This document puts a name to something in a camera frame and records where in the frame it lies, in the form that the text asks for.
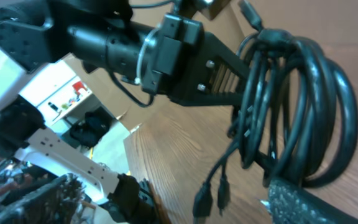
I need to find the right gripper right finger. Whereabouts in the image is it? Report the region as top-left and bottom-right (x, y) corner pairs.
(268, 178), (358, 224)

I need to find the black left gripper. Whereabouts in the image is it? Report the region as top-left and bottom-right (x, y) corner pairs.
(141, 13), (249, 106)

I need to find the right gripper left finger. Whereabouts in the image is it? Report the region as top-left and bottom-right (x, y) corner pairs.
(0, 174), (84, 224)

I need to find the black USB cable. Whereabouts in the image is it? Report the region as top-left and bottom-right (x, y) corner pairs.
(192, 0), (358, 224)

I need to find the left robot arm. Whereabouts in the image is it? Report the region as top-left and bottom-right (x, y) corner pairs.
(0, 1), (248, 223)

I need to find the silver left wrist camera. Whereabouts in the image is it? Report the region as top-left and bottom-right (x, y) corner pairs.
(193, 0), (231, 21)

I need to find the black left camera cable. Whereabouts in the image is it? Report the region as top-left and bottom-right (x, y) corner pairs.
(107, 0), (175, 108)

